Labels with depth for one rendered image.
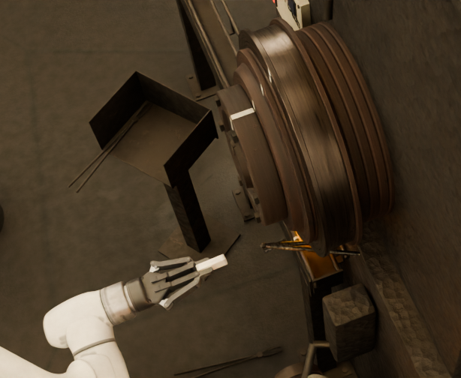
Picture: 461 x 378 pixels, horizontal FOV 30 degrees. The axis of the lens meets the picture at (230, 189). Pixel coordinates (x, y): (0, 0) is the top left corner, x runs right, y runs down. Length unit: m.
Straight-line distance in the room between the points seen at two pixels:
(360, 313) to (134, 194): 1.35
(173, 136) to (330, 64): 0.91
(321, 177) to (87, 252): 1.58
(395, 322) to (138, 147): 0.95
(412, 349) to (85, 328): 0.73
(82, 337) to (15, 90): 1.64
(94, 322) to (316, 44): 0.82
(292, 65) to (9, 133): 1.96
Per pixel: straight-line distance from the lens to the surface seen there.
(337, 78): 1.51
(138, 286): 1.96
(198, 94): 3.17
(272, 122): 1.50
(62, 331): 1.98
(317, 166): 1.46
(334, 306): 1.84
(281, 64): 1.50
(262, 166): 1.52
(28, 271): 2.97
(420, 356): 1.73
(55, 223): 3.02
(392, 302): 1.77
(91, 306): 1.97
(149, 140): 2.36
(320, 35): 1.59
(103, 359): 1.94
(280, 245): 1.80
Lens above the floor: 2.50
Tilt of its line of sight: 58 degrees down
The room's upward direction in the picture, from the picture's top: 14 degrees counter-clockwise
